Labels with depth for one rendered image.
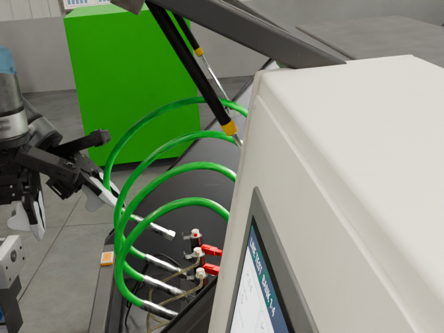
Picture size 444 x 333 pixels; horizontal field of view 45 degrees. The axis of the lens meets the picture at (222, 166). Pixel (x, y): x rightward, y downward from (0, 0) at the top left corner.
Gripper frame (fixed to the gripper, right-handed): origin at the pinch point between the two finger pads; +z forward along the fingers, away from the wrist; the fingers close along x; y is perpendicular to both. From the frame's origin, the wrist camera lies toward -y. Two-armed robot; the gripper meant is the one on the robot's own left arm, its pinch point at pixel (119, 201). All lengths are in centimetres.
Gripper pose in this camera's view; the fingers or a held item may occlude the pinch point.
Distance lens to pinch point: 118.1
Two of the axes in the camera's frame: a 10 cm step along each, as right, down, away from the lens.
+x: -1.4, 1.7, -9.7
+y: -6.8, 7.0, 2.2
